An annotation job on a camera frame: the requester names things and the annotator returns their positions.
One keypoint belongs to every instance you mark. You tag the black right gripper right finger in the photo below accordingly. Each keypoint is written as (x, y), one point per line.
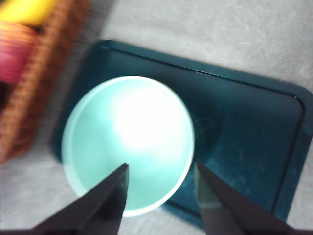
(232, 213)

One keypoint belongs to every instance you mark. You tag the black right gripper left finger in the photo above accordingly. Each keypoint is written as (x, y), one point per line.
(97, 210)

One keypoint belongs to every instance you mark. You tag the teal ribbed bowl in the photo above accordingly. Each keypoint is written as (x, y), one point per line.
(110, 137)

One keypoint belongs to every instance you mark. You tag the black rectangular tray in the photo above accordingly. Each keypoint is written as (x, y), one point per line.
(244, 122)

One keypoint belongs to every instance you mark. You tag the brown wicker basket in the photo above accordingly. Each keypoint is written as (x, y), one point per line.
(36, 98)

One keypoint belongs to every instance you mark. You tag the red bell pepper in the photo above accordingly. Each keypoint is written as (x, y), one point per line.
(14, 54)

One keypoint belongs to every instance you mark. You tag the yellow banana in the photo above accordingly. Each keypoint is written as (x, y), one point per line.
(22, 9)

